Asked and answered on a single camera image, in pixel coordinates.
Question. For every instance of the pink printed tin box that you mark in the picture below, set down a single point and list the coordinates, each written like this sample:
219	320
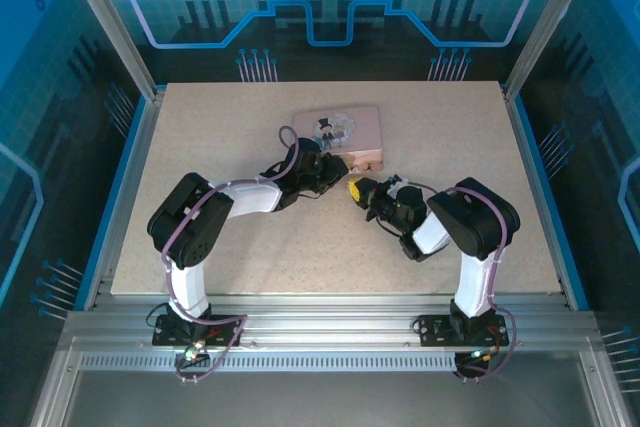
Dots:
360	122

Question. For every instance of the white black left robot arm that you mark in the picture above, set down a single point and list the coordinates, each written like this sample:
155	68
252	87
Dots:
250	199

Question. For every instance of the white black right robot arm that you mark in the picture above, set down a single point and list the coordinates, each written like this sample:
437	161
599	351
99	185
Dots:
475	277

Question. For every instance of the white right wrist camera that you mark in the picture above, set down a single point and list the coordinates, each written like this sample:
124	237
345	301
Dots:
396	179

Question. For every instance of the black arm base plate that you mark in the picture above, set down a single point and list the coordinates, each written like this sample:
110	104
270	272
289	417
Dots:
165	332
435	329

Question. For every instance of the aluminium front rail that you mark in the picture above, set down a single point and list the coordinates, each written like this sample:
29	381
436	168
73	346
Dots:
325	319

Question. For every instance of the aluminium side rail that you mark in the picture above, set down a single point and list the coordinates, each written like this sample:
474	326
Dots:
125	187
542	187

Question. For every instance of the aluminium frame post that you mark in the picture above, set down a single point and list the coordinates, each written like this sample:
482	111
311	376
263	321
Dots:
110	22
550	22

